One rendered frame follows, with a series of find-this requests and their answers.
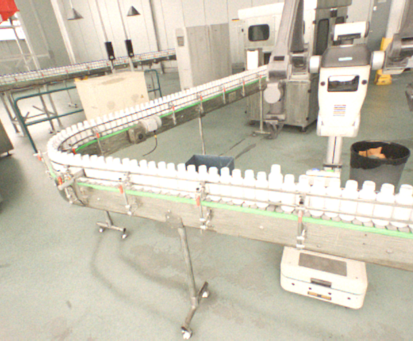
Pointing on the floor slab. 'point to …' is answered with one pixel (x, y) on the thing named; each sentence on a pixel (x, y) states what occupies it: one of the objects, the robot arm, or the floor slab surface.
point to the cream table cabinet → (112, 93)
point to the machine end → (273, 17)
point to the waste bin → (376, 168)
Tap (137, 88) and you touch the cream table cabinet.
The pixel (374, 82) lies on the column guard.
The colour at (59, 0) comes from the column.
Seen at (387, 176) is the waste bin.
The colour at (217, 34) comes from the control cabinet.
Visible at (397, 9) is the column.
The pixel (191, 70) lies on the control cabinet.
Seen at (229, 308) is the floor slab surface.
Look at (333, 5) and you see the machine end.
